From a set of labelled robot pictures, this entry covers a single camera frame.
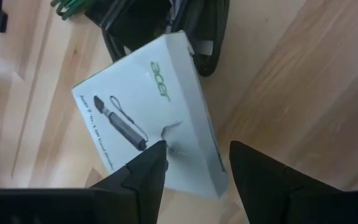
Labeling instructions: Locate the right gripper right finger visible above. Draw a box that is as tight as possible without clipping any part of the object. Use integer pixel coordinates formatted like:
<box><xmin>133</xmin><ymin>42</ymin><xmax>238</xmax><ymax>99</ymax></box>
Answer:
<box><xmin>228</xmin><ymin>140</ymin><xmax>358</xmax><ymax>224</ymax></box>

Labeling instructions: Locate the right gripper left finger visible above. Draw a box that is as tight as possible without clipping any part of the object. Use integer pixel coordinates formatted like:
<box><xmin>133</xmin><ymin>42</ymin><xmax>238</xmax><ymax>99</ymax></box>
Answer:
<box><xmin>90</xmin><ymin>139</ymin><xmax>169</xmax><ymax>224</ymax></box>

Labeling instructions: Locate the white Acer product box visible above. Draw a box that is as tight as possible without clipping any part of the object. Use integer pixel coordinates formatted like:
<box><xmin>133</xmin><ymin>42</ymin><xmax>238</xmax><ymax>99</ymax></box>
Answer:
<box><xmin>71</xmin><ymin>30</ymin><xmax>229</xmax><ymax>199</ymax></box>

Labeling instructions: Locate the black power adapter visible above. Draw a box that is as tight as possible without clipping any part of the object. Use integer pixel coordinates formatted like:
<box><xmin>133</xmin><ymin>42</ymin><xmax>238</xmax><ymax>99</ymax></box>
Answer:
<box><xmin>85</xmin><ymin>0</ymin><xmax>173</xmax><ymax>51</ymax></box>

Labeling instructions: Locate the black cable bundle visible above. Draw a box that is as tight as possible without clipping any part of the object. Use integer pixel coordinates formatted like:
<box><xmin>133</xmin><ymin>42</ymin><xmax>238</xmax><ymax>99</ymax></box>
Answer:
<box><xmin>101</xmin><ymin>0</ymin><xmax>231</xmax><ymax>78</ymax></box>

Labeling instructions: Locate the green black braided cable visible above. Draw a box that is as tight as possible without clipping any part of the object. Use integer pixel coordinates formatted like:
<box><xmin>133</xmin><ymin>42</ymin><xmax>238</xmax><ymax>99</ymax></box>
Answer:
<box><xmin>50</xmin><ymin>0</ymin><xmax>96</xmax><ymax>21</ymax></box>

